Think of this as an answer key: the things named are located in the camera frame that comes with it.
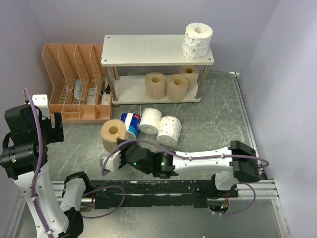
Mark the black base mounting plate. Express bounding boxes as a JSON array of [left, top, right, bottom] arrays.
[[90, 179, 238, 209]]

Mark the tissue pack in organizer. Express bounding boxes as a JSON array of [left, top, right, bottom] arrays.
[[73, 78, 87, 101]]

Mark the brown paper roll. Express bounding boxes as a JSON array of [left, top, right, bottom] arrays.
[[166, 74, 188, 103]]

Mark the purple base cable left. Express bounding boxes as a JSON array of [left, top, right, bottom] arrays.
[[80, 185, 127, 219]]

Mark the white wall plug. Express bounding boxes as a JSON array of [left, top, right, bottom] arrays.
[[229, 71, 240, 77]]

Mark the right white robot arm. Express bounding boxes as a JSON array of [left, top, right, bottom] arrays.
[[118, 139, 260, 197]]

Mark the white two-tier metal shelf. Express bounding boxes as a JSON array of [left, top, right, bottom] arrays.
[[101, 35, 214, 105]]

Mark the orange plastic file organizer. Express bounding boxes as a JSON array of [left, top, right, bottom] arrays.
[[42, 43, 112, 123]]

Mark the white floral roll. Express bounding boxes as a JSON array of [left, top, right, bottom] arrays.
[[157, 116, 182, 146], [182, 23, 213, 60]]

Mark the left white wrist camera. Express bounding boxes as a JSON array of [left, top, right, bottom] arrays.
[[32, 94, 50, 119]]

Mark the black pen in organizer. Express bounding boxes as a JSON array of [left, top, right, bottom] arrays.
[[100, 76, 105, 96]]

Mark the blue wrapped paper roll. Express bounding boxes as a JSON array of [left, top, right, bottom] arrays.
[[120, 113, 141, 139]]

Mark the plain white paper roll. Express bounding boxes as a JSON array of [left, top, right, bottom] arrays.
[[139, 108, 162, 134]]

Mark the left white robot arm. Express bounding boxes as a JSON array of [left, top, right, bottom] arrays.
[[0, 104, 93, 238]]

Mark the aluminium frame rail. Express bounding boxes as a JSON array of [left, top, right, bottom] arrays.
[[232, 74, 289, 238]]

